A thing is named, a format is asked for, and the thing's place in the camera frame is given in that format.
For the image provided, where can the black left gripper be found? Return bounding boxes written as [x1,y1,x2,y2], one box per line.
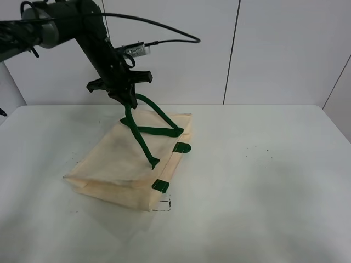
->
[86,41,152,109]

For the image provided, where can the cream linen bag green handles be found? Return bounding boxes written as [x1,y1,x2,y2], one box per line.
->
[62,93,193,213]

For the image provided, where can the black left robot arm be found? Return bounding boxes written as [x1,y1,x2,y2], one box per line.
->
[1,1,152,109]

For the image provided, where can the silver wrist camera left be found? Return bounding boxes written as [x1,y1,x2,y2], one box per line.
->
[115,42,151,58]

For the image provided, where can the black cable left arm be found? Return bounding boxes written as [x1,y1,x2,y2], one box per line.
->
[19,0,201,69]

